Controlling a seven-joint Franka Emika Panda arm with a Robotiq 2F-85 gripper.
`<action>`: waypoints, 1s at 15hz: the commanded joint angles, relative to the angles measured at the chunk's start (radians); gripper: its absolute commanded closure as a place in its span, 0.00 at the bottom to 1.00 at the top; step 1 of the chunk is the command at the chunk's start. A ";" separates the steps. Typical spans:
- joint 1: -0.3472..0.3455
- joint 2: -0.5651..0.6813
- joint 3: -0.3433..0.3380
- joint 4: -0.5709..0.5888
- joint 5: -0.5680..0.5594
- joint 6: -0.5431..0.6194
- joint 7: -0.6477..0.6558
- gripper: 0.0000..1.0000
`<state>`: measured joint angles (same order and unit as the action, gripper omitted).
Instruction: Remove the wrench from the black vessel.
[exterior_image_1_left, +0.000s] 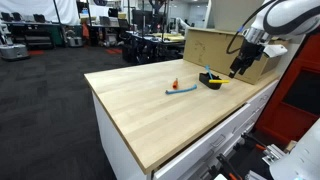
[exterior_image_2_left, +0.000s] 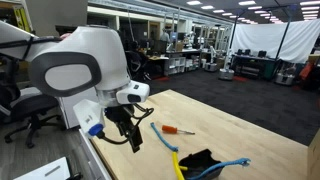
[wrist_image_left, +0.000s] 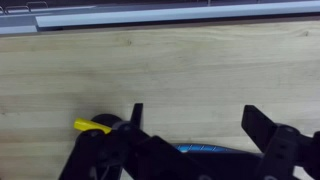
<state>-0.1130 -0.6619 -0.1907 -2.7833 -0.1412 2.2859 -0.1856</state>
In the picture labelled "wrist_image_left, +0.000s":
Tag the black vessel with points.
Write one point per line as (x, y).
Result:
(105, 118)

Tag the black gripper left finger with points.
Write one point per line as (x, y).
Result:
(150, 156)

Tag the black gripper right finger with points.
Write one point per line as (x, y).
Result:
(280, 146)

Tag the white grey rail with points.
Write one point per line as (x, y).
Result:
(173, 14)

